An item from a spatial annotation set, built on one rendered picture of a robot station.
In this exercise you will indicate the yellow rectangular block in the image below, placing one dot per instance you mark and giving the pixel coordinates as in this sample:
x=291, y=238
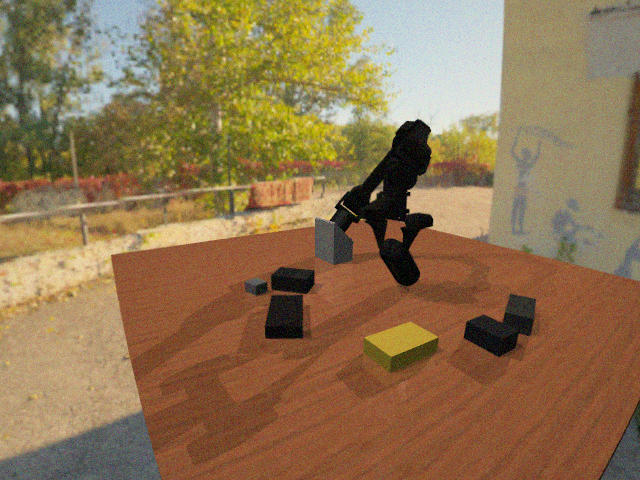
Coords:
x=400, y=346

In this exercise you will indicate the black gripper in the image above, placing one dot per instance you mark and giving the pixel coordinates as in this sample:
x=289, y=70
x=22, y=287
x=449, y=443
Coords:
x=414, y=221

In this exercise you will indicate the dark grey switch panel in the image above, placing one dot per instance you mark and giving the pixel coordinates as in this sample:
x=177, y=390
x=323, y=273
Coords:
x=402, y=267

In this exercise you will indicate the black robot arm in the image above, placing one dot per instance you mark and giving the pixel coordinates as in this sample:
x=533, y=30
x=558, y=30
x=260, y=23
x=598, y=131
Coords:
x=408, y=157

